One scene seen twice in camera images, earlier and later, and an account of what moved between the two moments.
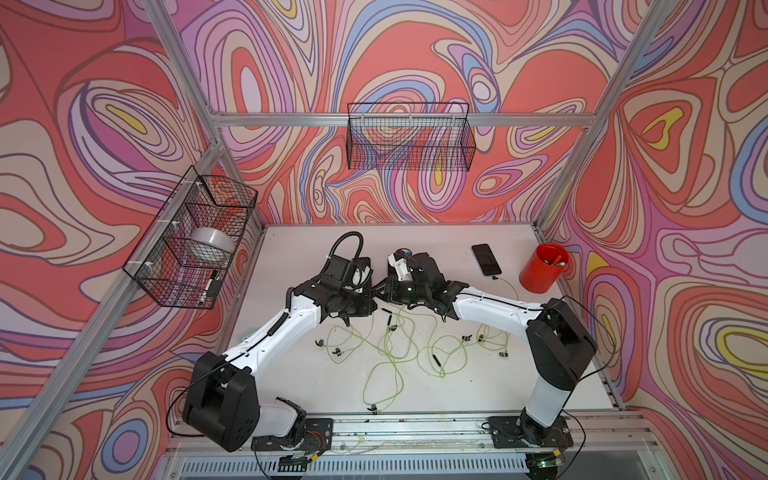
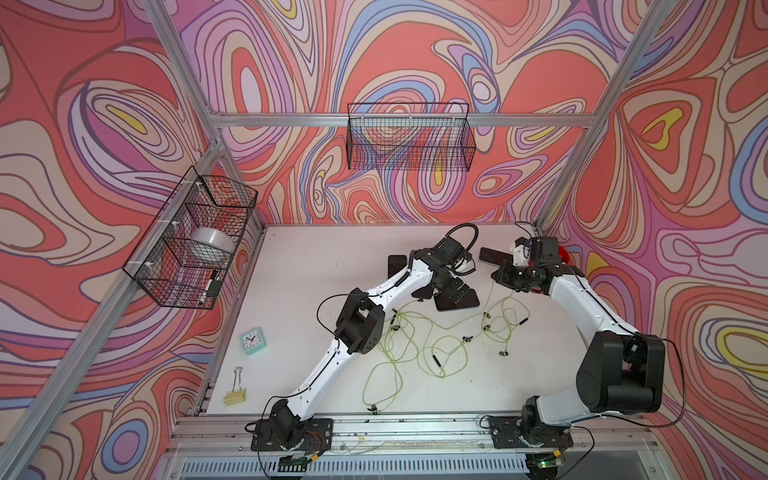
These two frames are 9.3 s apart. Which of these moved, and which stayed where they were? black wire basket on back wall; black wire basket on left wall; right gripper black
Moved: right gripper black
Stayed: black wire basket on back wall; black wire basket on left wall
